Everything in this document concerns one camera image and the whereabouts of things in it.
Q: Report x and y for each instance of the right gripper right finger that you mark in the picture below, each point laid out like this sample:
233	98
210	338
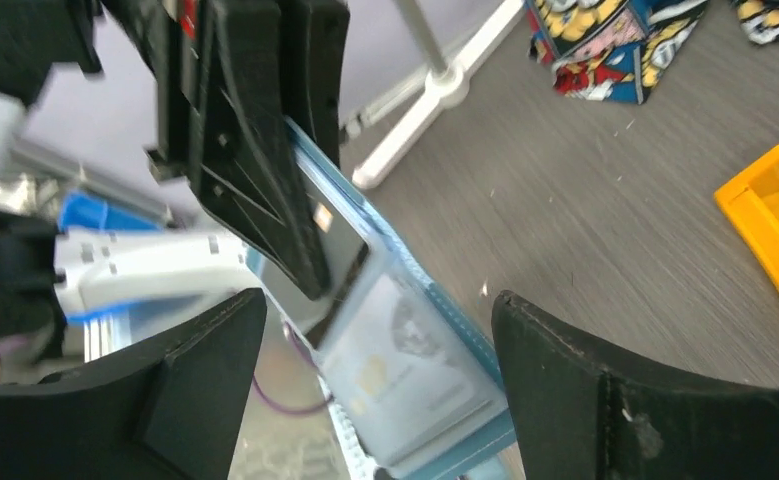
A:
585	408

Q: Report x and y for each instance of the comic print shorts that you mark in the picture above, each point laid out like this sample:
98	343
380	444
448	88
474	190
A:
610	50

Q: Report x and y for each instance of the metal clothes rail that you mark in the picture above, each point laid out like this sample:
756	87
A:
422	54

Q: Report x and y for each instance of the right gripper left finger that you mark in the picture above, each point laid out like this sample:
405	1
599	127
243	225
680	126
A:
167	407

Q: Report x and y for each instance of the blue plastic bin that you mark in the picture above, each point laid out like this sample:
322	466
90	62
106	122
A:
80	209

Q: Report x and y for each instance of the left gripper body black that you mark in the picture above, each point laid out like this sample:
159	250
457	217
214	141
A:
36	35

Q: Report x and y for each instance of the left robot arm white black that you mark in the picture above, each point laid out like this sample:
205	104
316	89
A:
93	271

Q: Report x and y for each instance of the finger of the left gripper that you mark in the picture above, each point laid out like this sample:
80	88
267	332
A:
221	125
312	43

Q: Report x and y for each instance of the blue card holder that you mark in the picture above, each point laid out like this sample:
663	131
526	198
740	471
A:
413	373

